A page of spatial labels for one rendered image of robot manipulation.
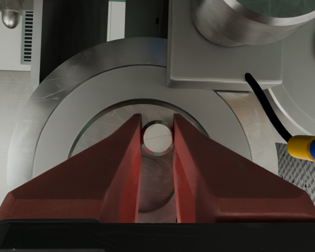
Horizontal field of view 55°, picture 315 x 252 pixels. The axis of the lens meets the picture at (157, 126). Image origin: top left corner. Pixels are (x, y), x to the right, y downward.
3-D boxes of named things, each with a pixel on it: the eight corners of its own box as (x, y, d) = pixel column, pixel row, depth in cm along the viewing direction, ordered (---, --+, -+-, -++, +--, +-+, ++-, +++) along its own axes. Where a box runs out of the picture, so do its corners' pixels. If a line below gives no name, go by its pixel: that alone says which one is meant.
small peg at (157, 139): (169, 115, 12) (180, 149, 12) (166, 117, 14) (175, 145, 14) (134, 126, 12) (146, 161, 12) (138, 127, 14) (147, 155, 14)
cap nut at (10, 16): (18, -5, 46) (17, 25, 46) (27, 5, 50) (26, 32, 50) (-6, -6, 46) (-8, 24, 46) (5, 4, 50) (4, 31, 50)
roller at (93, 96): (258, 69, 16) (249, 290, 16) (191, 105, 42) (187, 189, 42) (36, 58, 16) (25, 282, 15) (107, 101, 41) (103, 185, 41)
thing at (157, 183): (42, 229, 14) (92, 79, 14) (55, 217, 16) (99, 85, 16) (193, 277, 14) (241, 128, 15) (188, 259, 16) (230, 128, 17)
